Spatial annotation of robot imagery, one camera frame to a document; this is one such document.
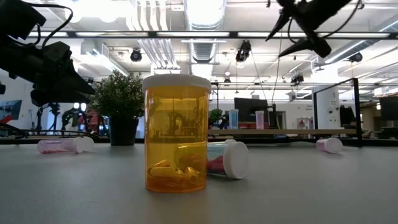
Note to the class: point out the black horizontal frame beam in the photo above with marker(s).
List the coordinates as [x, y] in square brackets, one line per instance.
[124, 34]

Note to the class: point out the large orange medicine bottle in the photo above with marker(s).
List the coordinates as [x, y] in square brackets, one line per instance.
[176, 124]

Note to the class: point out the green potted plant black pot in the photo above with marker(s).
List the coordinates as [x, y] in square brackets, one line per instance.
[119, 93]

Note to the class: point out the blue red wall poster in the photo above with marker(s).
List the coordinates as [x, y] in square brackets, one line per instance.
[11, 109]

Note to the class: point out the black ceiling camera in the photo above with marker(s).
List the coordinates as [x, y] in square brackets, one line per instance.
[136, 56]
[297, 78]
[356, 57]
[244, 51]

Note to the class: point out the teal medicine bottle red pills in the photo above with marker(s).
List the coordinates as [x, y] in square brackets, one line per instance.
[236, 160]

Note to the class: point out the silver ribbed ventilation duct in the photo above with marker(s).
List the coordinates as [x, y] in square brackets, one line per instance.
[203, 15]

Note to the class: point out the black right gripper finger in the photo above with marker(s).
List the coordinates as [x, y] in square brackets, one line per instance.
[281, 25]
[317, 45]

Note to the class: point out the person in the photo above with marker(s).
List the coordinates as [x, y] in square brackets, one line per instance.
[93, 121]

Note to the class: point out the wooden shelf board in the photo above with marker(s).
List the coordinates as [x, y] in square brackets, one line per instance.
[295, 132]

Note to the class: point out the dark background cabinet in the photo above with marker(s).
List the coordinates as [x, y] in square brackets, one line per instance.
[390, 109]

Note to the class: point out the black aluminium table frame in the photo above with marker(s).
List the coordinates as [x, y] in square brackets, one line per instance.
[280, 141]

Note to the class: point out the pink medicine bottle white cap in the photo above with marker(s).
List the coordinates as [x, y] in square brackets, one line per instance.
[56, 146]
[260, 120]
[332, 145]

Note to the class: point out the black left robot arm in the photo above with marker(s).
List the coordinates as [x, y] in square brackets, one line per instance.
[18, 18]

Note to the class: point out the small green background plant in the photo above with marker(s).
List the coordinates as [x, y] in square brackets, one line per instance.
[215, 114]

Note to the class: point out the white square pillar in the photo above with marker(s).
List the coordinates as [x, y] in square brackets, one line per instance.
[326, 105]

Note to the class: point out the black shelf side frame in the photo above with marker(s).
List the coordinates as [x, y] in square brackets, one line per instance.
[357, 109]

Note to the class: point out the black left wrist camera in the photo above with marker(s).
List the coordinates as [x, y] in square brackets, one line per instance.
[58, 52]

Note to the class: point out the black background monitor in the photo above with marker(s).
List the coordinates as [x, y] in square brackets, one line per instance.
[248, 105]
[346, 118]

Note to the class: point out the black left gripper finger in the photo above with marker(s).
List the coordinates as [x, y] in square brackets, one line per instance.
[56, 98]
[74, 81]

